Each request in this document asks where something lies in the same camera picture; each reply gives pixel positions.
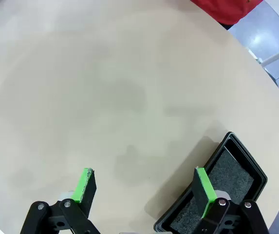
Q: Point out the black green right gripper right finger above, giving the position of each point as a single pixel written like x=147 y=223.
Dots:
x=202 y=190

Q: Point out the black plastic tray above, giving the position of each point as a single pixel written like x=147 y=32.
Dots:
x=256 y=168

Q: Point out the dark grey foam pad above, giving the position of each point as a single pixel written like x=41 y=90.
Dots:
x=231 y=175

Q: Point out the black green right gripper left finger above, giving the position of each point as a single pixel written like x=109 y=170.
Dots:
x=87 y=192

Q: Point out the person in red jacket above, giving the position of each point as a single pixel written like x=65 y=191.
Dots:
x=222 y=9

